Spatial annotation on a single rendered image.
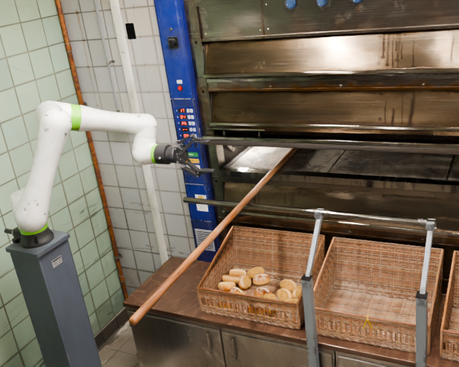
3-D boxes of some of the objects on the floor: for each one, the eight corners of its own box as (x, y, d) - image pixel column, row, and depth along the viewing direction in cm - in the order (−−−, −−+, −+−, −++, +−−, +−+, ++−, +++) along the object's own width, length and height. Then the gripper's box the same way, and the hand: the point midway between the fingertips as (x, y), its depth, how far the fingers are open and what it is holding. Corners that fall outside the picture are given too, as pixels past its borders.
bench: (187, 328, 376) (173, 253, 354) (619, 421, 266) (637, 322, 244) (140, 384, 331) (120, 303, 309) (637, 526, 221) (661, 416, 199)
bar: (216, 374, 331) (186, 195, 286) (443, 432, 273) (449, 219, 228) (190, 413, 305) (152, 222, 261) (434, 485, 248) (438, 257, 203)
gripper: (169, 125, 251) (211, 126, 241) (178, 176, 260) (218, 179, 251) (160, 130, 244) (203, 132, 235) (170, 183, 254) (211, 186, 244)
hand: (209, 156), depth 243 cm, fingers open, 13 cm apart
